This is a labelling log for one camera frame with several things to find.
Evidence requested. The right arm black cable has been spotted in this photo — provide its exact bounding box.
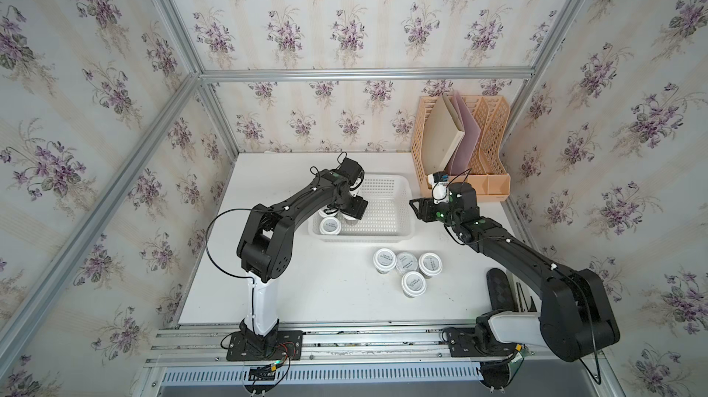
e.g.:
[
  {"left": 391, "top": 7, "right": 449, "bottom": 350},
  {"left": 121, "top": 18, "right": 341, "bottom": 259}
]
[{"left": 569, "top": 280, "right": 603, "bottom": 386}]

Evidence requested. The small circuit board with wires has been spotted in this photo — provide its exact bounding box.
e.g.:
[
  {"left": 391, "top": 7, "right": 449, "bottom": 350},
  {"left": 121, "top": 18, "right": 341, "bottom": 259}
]
[{"left": 247, "top": 364, "right": 280, "bottom": 382}]

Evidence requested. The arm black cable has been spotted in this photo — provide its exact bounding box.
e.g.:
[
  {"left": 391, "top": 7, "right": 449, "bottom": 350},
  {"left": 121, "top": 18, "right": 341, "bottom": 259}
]
[
  {"left": 205, "top": 208, "right": 256, "bottom": 280},
  {"left": 569, "top": 280, "right": 603, "bottom": 386}
]

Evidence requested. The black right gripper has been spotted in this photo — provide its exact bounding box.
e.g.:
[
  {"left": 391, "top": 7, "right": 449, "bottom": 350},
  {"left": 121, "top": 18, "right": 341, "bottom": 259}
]
[{"left": 407, "top": 193, "right": 461, "bottom": 229}]

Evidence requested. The purple folder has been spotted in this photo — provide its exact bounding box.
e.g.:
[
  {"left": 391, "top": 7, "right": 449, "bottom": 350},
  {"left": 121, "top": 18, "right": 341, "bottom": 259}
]
[{"left": 446, "top": 91, "right": 481, "bottom": 176}]

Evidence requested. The white perforated plastic basket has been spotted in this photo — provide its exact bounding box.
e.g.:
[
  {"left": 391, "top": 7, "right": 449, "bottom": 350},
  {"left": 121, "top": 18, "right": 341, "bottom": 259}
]
[{"left": 308, "top": 174, "right": 415, "bottom": 243}]

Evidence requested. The yogurt cup row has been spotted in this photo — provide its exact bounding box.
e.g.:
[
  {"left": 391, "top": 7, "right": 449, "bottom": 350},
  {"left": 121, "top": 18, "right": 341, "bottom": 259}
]
[
  {"left": 319, "top": 216, "right": 342, "bottom": 236},
  {"left": 318, "top": 206, "right": 339, "bottom": 218},
  {"left": 341, "top": 214, "right": 359, "bottom": 224},
  {"left": 401, "top": 272, "right": 427, "bottom": 298},
  {"left": 419, "top": 252, "right": 443, "bottom": 278},
  {"left": 372, "top": 248, "right": 396, "bottom": 275},
  {"left": 396, "top": 252, "right": 419, "bottom": 275}
]

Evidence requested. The beige folder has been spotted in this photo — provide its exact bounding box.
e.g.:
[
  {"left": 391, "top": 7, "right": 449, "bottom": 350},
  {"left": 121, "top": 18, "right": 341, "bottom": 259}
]
[{"left": 421, "top": 96, "right": 465, "bottom": 174}]

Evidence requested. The yogurt cup back row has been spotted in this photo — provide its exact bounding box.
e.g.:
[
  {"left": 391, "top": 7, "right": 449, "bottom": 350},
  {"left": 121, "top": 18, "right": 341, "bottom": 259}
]
[
  {"left": 419, "top": 252, "right": 443, "bottom": 278},
  {"left": 372, "top": 248, "right": 396, "bottom": 275},
  {"left": 396, "top": 252, "right": 419, "bottom": 275},
  {"left": 319, "top": 216, "right": 342, "bottom": 236}
]

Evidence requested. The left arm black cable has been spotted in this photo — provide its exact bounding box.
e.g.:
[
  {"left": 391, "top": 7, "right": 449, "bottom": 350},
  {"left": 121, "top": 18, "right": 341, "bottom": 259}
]
[{"left": 205, "top": 208, "right": 256, "bottom": 280}]

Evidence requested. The aluminium mounting rail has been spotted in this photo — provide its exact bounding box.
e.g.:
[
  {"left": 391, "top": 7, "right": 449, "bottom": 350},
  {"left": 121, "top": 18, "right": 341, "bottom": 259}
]
[{"left": 145, "top": 321, "right": 605, "bottom": 369}]

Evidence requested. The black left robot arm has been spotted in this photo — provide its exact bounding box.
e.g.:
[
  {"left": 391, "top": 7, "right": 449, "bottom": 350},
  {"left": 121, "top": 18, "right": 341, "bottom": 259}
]
[{"left": 236, "top": 157, "right": 368, "bottom": 350}]

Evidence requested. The yogurt cup front row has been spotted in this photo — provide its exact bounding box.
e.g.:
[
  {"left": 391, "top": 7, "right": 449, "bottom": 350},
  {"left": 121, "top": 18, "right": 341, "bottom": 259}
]
[
  {"left": 341, "top": 214, "right": 359, "bottom": 224},
  {"left": 401, "top": 272, "right": 427, "bottom": 298},
  {"left": 318, "top": 206, "right": 339, "bottom": 218}
]

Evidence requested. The peach plastic file organizer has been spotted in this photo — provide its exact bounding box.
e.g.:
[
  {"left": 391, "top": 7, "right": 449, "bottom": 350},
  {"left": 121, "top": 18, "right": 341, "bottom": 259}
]
[{"left": 411, "top": 96, "right": 511, "bottom": 203}]

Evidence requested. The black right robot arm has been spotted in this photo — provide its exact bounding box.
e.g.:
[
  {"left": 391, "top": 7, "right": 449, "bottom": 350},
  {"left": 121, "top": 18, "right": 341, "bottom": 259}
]
[{"left": 409, "top": 182, "right": 621, "bottom": 362}]

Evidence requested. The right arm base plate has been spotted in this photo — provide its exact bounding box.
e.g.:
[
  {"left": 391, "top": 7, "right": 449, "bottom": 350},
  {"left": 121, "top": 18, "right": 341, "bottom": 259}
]
[{"left": 441, "top": 325, "right": 521, "bottom": 358}]

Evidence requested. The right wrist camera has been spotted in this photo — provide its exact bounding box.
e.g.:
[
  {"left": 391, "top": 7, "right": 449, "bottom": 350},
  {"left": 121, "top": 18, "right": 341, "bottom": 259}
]
[{"left": 427, "top": 171, "right": 450, "bottom": 204}]

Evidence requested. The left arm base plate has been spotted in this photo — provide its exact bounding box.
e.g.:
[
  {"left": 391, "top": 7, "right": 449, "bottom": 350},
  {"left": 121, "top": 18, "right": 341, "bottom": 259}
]
[{"left": 226, "top": 330, "right": 304, "bottom": 362}]

